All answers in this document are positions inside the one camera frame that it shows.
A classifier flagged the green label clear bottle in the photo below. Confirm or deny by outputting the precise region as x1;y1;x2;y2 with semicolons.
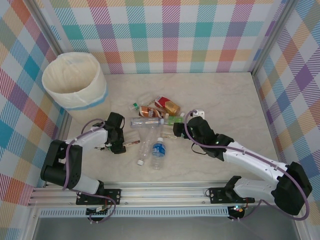
163;112;187;127

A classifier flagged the green cap bottle brown label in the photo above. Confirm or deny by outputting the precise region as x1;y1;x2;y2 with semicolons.
106;131;141;152

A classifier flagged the blue label water bottle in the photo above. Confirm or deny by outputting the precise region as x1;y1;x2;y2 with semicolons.
150;136;168;170

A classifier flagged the long clear bottle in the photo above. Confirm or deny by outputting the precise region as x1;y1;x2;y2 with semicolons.
129;116;165;129

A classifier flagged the clear bottle white cap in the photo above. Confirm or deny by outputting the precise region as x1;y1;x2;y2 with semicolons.
136;126;157;166

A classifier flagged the white bin with blue band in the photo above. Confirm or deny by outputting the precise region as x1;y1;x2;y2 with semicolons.
41;51;109;123

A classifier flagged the right controller board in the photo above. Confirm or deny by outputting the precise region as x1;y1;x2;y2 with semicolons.
228;204;247;215

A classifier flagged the controller board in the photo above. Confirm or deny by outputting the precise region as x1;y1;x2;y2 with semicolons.
228;204;247;215
86;204;111;217

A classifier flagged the left controller board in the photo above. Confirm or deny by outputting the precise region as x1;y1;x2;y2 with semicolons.
86;204;111;217

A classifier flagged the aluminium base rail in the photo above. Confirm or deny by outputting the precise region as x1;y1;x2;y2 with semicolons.
27;181;276;207

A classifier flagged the white slotted cable duct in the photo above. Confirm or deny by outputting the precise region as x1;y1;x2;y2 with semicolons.
39;208;230;218

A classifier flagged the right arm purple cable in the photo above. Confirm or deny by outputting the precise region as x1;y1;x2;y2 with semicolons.
183;109;311;222

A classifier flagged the aluminium frame post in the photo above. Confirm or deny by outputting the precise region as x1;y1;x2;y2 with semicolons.
252;0;298;76
31;0;63;57

